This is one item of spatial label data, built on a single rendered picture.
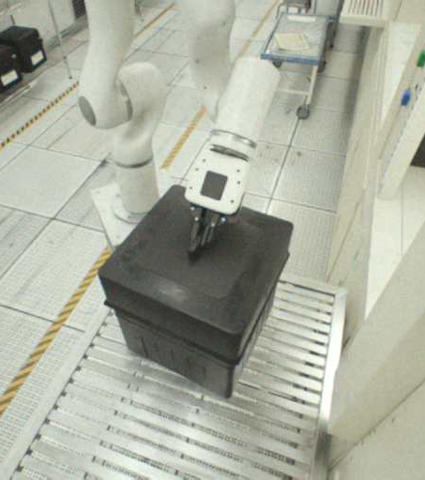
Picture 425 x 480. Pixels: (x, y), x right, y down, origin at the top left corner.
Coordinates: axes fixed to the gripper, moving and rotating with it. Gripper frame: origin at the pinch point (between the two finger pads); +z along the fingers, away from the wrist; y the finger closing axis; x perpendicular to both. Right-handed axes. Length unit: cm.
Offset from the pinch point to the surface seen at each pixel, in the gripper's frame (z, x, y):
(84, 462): 49, -4, -7
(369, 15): -139, 179, -6
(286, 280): 7.6, 37.6, 14.4
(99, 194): 3, 42, -53
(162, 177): -9, 54, -39
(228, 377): 24.9, 4.1, 12.9
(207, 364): 23.8, 3.0, 8.4
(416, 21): -130, 161, 21
